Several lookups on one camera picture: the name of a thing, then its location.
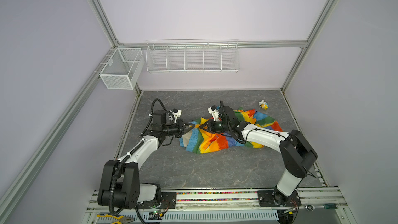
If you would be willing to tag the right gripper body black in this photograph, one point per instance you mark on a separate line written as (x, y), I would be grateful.
(217, 127)

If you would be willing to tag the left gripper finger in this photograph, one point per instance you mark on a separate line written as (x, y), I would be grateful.
(188, 131)
(188, 126)

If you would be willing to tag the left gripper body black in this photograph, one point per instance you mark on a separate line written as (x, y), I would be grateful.
(175, 129)

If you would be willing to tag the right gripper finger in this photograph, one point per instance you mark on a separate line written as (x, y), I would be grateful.
(204, 128)
(208, 122)

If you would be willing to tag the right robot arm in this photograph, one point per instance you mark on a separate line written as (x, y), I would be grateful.
(297, 153)

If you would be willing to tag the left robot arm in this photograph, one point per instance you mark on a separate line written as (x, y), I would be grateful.
(120, 186)

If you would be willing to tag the small yellow white toy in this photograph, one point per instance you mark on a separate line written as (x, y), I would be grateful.
(263, 105)

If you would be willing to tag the white mesh box basket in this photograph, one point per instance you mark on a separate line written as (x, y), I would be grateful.
(123, 69)

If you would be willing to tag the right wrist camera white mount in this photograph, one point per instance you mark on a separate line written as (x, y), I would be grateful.
(213, 110)

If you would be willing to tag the white wire basket long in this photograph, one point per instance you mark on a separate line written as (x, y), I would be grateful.
(193, 55)

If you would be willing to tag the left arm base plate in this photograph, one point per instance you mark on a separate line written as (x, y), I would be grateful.
(166, 200)

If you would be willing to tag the white slotted cable duct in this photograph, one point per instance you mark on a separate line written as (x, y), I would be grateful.
(220, 216)

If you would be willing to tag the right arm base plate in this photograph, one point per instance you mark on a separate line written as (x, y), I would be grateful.
(271, 198)

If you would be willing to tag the yellow handled pliers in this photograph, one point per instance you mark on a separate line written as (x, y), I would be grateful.
(117, 219)

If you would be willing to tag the green handled screwdriver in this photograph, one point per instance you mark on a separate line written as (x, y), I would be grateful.
(330, 206)

